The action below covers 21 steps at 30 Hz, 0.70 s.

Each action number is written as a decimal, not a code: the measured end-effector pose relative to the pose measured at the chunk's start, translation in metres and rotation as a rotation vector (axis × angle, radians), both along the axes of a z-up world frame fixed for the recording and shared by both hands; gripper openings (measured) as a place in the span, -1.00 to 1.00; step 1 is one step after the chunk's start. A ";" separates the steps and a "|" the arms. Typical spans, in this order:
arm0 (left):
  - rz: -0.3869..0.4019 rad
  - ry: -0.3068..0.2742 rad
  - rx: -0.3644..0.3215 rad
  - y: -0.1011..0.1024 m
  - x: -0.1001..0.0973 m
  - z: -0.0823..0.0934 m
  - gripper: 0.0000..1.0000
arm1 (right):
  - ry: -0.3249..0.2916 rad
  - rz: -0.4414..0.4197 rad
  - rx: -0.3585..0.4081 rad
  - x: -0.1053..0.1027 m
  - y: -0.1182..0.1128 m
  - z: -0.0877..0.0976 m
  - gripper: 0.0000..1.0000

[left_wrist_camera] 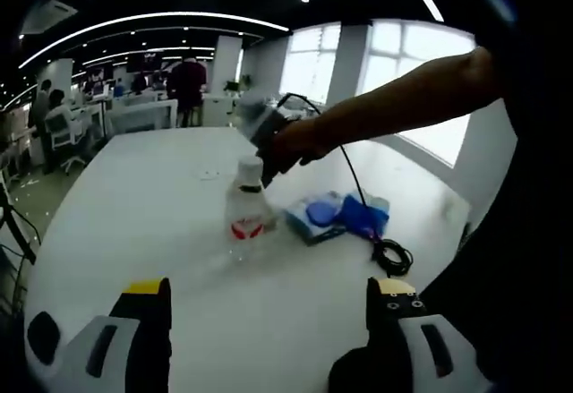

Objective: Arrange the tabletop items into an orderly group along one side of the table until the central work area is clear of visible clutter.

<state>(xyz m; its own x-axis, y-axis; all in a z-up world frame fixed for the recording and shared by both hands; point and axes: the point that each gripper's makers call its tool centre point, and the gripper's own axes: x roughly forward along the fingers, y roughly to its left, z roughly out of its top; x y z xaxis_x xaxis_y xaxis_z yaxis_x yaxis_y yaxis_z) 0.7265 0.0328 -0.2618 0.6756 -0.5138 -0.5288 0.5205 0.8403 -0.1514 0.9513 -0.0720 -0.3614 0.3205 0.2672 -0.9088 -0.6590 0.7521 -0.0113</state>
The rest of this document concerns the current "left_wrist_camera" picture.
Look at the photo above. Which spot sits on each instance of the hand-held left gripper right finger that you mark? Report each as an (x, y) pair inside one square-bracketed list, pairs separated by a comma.
[(385, 348)]

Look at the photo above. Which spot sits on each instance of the white table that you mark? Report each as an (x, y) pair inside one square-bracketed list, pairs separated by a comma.
[(156, 214)]

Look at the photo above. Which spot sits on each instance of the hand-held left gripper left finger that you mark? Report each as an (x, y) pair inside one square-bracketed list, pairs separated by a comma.
[(139, 344)]

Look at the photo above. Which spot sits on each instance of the clear plastic water bottle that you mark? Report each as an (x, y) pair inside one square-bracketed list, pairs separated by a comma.
[(248, 214)]

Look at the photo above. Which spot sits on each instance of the window with blinds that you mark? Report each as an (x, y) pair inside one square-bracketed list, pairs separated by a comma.
[(313, 64)]

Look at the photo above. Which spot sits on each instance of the person's dark clothing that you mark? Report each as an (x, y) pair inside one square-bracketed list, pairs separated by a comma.
[(515, 276)]

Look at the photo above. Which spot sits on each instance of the long curved ceiling light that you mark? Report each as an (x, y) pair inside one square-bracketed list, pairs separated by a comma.
[(179, 14)]

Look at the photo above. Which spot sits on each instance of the small blue packet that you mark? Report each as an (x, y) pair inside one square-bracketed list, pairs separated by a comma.
[(362, 216)]

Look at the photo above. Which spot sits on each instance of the wet wipes pack blue lid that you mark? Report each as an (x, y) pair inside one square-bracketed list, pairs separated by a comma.
[(320, 211)]

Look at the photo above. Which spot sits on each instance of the white desk partition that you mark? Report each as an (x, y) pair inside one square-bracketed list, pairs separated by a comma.
[(143, 117)]

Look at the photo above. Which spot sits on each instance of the person's right hand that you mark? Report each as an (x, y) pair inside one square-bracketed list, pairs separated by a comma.
[(297, 142)]

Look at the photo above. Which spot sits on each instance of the potted green plant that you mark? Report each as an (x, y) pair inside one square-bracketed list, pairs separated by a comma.
[(232, 85), (246, 82)]

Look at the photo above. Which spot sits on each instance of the large bright window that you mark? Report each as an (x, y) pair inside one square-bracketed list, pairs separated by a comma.
[(416, 44)]

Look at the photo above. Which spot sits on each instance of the white office chair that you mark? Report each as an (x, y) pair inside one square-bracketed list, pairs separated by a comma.
[(60, 131)]

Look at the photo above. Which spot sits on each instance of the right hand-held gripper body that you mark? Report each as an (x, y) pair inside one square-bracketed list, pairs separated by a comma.
[(262, 117)]

